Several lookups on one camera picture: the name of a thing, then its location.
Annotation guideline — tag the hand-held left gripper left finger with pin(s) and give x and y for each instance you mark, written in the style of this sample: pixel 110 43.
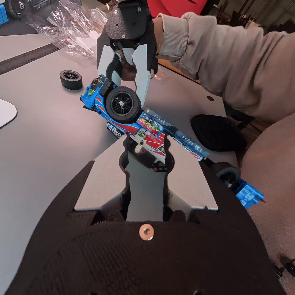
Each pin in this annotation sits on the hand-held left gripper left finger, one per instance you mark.
pixel 101 182

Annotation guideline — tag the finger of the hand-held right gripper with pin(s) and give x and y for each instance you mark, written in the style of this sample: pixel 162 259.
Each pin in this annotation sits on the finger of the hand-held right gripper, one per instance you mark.
pixel 104 62
pixel 142 69

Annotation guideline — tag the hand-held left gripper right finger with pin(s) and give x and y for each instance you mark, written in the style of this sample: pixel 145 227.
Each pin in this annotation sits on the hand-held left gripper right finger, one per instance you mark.
pixel 191 184

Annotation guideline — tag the black toy car wheel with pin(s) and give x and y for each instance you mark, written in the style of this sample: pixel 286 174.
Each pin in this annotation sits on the black toy car wheel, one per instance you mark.
pixel 228 175
pixel 71 79
pixel 124 104

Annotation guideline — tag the brick-built toy race car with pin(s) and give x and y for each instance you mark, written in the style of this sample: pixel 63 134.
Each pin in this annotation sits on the brick-built toy race car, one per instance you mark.
pixel 156 129

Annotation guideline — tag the person's right forearm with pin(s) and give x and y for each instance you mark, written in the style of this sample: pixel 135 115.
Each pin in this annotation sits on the person's right forearm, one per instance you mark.
pixel 219 57

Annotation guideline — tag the grey desk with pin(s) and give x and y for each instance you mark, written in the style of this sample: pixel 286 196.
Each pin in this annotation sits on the grey desk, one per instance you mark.
pixel 46 149

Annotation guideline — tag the person's right hand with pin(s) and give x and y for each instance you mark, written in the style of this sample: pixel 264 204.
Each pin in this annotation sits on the person's right hand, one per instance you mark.
pixel 159 34

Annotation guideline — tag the small clear plastic bag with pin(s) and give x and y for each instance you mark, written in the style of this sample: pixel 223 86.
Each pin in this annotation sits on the small clear plastic bag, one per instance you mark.
pixel 161 73

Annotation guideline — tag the black chair armrest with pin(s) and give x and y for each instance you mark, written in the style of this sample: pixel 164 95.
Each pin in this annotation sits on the black chair armrest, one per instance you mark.
pixel 216 133

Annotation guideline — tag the black office chair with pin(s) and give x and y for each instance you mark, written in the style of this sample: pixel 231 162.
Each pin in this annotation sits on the black office chair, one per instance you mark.
pixel 239 117

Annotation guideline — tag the black toy packaging box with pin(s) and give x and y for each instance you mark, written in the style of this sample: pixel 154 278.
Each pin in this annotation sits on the black toy packaging box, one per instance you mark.
pixel 13 9

